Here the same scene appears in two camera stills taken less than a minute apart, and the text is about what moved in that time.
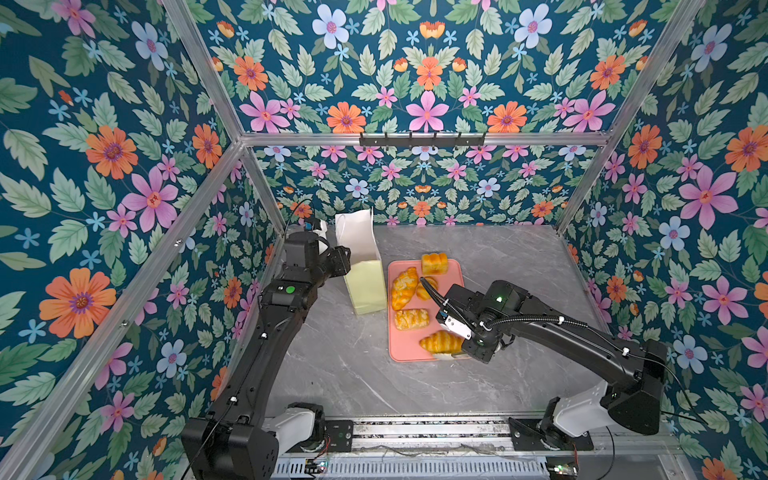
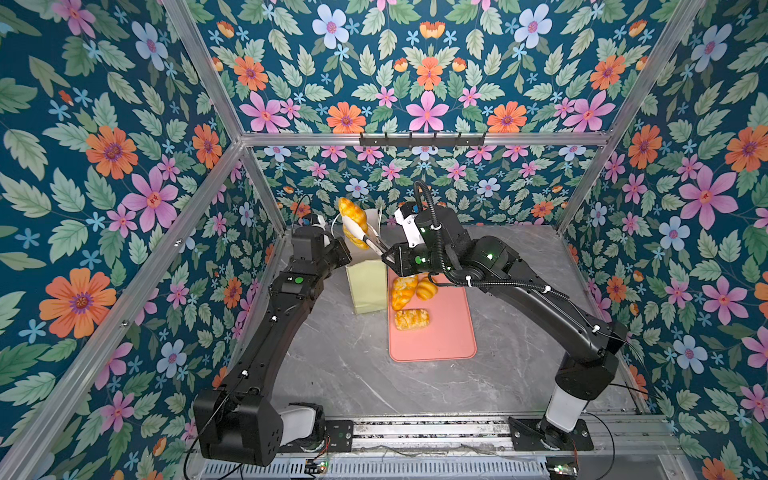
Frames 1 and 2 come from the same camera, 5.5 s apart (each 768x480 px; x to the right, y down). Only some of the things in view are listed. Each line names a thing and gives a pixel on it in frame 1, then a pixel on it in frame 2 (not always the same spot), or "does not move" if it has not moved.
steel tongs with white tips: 437,298 to 370,235
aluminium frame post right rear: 631,109 does not move
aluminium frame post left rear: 213,86 does not move
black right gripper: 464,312 to 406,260
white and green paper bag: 365,286 does not move
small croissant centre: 422,291 does not move
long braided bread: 403,287 does not move
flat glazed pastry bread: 413,318 does not move
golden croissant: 443,342 to 348,208
